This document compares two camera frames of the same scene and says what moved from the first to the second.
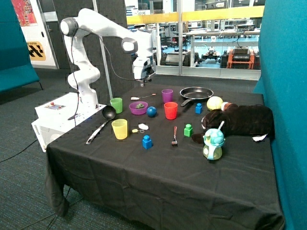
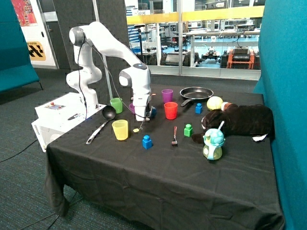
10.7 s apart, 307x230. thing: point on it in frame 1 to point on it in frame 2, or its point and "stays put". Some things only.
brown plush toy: [242, 120] stays put
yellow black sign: [36, 51] stays put
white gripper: [143, 67] to [139, 101]
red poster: [25, 12] stays put
